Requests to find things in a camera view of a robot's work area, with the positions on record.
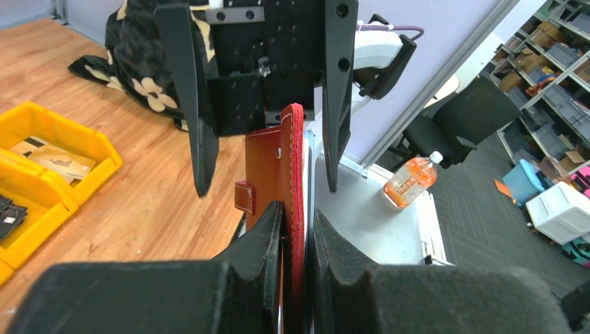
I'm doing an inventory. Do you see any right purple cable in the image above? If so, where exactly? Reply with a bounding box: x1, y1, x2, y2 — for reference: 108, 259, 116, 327
357, 23, 425, 42

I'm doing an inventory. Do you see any blue plastic crate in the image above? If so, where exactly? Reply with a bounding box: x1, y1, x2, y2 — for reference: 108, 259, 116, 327
502, 159, 546, 207

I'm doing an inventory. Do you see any black floral blanket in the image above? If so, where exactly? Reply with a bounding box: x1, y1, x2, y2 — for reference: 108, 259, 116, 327
68, 1, 188, 131

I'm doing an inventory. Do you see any red leather card holder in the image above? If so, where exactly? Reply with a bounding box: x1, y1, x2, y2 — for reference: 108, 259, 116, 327
234, 103, 307, 333

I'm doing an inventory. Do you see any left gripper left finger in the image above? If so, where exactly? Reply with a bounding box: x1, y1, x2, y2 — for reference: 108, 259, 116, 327
8, 201, 284, 333

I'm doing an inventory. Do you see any orange drink bottle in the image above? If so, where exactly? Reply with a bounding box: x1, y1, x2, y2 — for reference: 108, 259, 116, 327
383, 151, 443, 209

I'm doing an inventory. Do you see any black office chair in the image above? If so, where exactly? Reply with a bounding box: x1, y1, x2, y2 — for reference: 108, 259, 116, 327
390, 77, 520, 169

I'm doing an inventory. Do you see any white plastic crate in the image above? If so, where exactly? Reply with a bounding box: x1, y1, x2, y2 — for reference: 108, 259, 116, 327
525, 182, 589, 245

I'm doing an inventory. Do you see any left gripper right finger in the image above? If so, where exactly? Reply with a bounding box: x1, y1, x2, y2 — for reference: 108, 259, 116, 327
310, 210, 570, 333

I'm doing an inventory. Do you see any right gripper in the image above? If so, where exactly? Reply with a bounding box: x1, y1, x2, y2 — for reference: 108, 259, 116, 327
154, 0, 358, 198

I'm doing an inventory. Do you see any black cards stack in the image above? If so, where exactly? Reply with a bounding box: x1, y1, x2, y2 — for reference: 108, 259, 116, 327
1, 196, 28, 241

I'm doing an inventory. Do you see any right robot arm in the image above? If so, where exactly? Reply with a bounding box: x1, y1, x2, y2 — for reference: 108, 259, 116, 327
154, 1, 416, 196

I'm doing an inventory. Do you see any tan cards stack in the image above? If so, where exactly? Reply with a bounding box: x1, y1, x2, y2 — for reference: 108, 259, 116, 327
9, 136, 96, 184

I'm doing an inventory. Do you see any metal storage shelving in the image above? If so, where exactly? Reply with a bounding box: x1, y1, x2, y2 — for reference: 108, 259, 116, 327
484, 1, 589, 174

